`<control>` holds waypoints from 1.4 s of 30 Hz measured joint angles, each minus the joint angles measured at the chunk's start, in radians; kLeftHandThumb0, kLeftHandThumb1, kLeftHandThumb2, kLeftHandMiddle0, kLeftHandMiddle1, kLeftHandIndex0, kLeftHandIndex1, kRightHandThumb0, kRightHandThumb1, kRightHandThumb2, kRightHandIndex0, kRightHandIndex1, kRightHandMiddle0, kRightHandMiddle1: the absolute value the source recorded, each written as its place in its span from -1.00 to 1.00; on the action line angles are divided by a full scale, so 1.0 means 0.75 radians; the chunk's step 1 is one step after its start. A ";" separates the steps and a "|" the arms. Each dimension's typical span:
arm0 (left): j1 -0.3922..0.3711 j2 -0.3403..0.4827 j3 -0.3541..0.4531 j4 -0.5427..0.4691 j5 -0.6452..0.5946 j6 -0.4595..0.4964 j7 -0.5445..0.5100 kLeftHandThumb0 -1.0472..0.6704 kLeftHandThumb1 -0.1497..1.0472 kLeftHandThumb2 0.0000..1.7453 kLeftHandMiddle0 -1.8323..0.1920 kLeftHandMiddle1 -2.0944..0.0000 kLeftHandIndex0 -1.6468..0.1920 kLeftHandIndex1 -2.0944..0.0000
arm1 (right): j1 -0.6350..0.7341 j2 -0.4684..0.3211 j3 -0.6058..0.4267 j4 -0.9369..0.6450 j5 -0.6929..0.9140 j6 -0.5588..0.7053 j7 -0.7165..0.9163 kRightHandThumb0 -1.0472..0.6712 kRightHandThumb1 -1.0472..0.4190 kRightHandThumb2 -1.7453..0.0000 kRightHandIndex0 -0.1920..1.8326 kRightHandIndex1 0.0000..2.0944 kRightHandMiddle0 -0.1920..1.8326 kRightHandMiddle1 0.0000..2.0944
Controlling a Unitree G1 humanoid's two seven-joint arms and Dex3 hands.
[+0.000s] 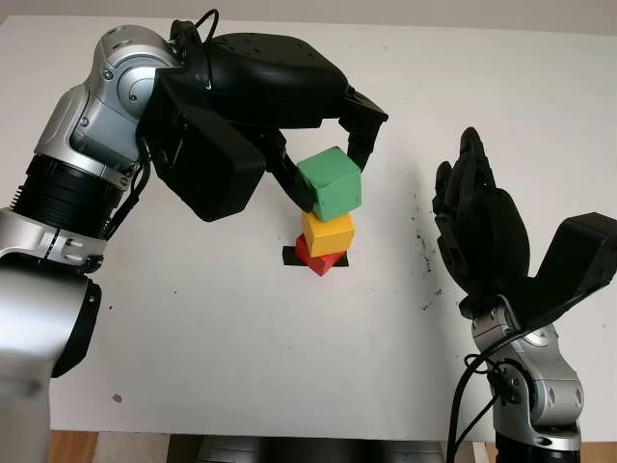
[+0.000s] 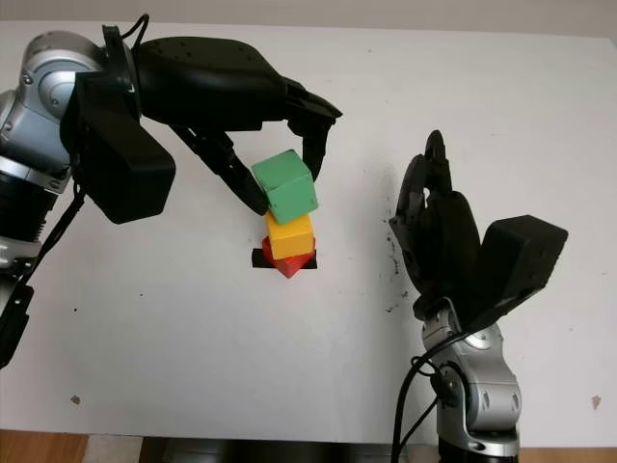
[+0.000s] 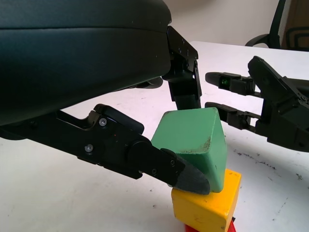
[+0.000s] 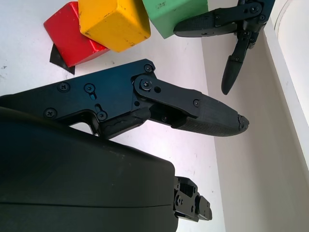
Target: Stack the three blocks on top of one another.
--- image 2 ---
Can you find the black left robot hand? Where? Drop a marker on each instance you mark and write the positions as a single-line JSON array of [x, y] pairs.
[[207, 82]]

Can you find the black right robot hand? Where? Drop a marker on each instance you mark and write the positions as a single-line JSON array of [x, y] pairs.
[[448, 241]]

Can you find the green cube block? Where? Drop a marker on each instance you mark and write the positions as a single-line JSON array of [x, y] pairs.
[[287, 188]]

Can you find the yellow cube block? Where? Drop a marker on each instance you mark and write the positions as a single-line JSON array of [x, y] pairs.
[[291, 238]]

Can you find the red cube block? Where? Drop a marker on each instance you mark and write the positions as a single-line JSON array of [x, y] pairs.
[[289, 267]]

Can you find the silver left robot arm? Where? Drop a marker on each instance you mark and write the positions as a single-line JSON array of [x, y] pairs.
[[34, 111]]

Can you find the black tape strip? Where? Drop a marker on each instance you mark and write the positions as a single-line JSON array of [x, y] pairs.
[[258, 259]]

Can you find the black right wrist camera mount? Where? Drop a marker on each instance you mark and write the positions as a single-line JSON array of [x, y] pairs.
[[525, 260]]

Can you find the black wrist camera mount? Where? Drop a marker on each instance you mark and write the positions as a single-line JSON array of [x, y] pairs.
[[125, 169], [525, 260]]

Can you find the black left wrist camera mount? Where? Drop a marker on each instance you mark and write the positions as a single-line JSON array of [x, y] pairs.
[[125, 169]]

